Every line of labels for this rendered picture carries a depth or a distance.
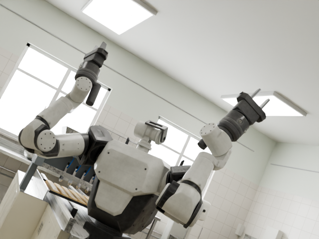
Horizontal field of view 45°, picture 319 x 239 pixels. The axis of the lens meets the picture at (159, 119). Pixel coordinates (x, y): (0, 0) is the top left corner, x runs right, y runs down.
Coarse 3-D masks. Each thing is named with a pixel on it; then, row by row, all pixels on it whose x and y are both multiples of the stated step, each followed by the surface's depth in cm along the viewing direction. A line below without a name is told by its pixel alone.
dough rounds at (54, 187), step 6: (48, 180) 295; (48, 186) 268; (54, 186) 268; (60, 186) 292; (60, 192) 255; (66, 192) 271; (72, 192) 289; (72, 198) 249; (78, 198) 264; (84, 198) 284; (84, 204) 252
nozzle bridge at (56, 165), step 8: (32, 160) 260; (40, 160) 243; (48, 160) 253; (56, 160) 255; (64, 160) 256; (32, 168) 251; (48, 168) 248; (56, 168) 250; (64, 168) 256; (72, 168) 258; (80, 168) 260; (88, 168) 262; (24, 176) 256; (64, 176) 251; (72, 176) 253; (80, 176) 260; (88, 176) 262; (24, 184) 249; (88, 184) 256
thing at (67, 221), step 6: (42, 174) 355; (48, 192) 270; (48, 198) 258; (54, 198) 239; (54, 204) 229; (60, 204) 212; (54, 210) 221; (60, 210) 205; (66, 210) 200; (60, 216) 198; (66, 216) 185; (60, 222) 191; (66, 222) 180; (72, 222) 178; (66, 228) 177
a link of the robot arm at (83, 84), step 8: (80, 72) 153; (88, 72) 154; (80, 80) 148; (88, 80) 150; (96, 80) 157; (72, 88) 151; (80, 88) 147; (88, 88) 148; (96, 88) 155; (72, 96) 153; (80, 96) 150; (88, 96) 153; (96, 96) 154; (88, 104) 154
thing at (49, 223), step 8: (48, 208) 234; (48, 216) 221; (72, 216) 226; (80, 216) 247; (40, 224) 231; (48, 224) 210; (56, 224) 193; (80, 224) 217; (40, 232) 219; (48, 232) 200; (56, 232) 183; (64, 232) 180; (72, 232) 183; (80, 232) 193
